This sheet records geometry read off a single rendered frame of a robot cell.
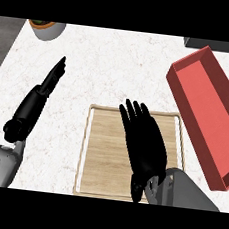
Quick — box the pale wooden tray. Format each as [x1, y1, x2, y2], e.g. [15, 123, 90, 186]
[72, 102, 192, 209]

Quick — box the grey plant pot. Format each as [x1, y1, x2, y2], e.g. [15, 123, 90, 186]
[25, 18, 68, 44]

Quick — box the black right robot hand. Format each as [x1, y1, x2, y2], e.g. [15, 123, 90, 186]
[108, 97, 175, 207]

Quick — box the red cardboard box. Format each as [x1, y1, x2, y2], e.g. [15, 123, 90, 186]
[153, 41, 229, 194]

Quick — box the dark grey appliance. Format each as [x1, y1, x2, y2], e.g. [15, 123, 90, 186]
[183, 36, 229, 53]

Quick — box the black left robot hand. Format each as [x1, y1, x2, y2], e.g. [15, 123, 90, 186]
[1, 50, 68, 149]

